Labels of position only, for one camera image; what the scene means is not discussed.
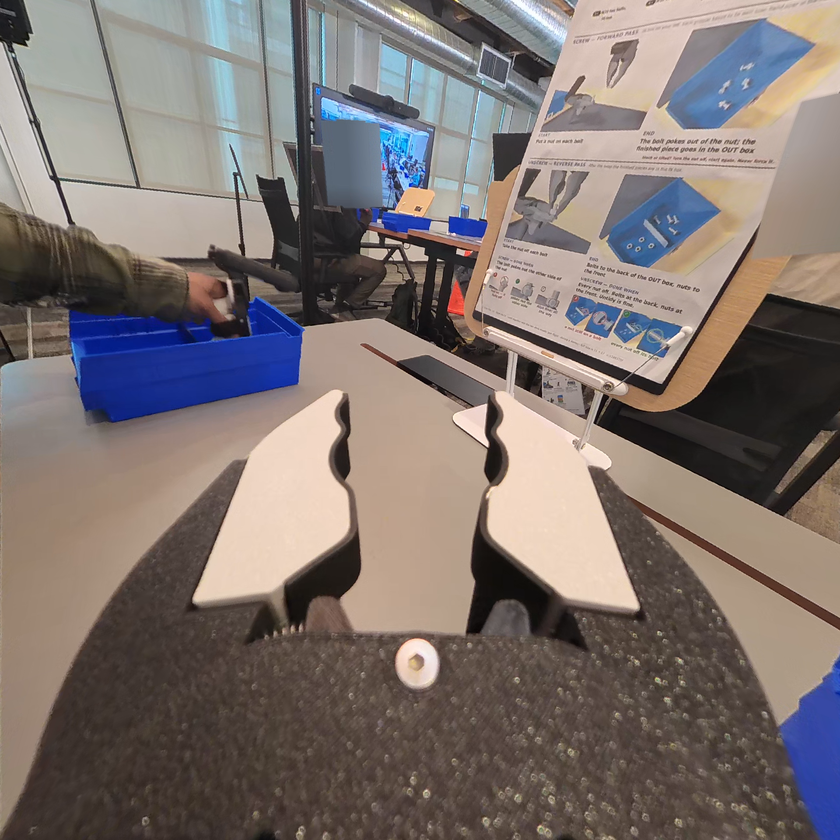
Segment silver ventilation duct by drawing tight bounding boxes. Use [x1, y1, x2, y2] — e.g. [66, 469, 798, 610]
[341, 0, 572, 48]

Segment tablet with wooden frame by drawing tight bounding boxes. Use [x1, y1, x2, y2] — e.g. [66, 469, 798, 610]
[465, 0, 840, 413]

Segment person's left forearm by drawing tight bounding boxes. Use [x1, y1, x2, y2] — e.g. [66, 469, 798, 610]
[0, 202, 193, 322]

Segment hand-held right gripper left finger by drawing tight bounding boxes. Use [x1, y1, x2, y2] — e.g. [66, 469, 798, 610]
[192, 388, 362, 624]

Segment person's left hand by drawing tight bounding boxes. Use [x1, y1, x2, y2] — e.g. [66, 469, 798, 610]
[186, 272, 232, 322]

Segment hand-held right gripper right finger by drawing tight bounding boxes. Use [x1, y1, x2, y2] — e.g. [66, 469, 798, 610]
[468, 391, 641, 623]

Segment printed instruction sheet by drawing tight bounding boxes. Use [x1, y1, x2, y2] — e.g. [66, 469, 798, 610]
[541, 366, 586, 416]

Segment large wall display screen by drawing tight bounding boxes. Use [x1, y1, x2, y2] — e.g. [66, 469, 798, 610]
[311, 84, 437, 211]

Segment black backpack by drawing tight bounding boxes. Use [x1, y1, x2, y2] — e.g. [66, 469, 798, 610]
[387, 279, 421, 329]

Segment black office chair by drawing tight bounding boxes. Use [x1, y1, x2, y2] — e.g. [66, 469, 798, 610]
[256, 174, 319, 309]

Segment wooden desk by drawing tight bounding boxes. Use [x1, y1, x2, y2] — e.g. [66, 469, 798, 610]
[367, 222, 485, 316]

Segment black floor pole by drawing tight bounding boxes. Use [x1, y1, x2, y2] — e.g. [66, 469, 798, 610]
[290, 0, 317, 326]

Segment black light stand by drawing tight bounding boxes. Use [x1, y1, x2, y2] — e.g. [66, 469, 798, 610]
[0, 0, 76, 227]

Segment black mesh chair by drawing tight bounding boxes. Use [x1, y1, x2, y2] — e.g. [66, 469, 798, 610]
[600, 294, 840, 516]

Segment black flat tablet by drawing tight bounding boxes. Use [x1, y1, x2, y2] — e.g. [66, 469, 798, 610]
[397, 354, 496, 408]

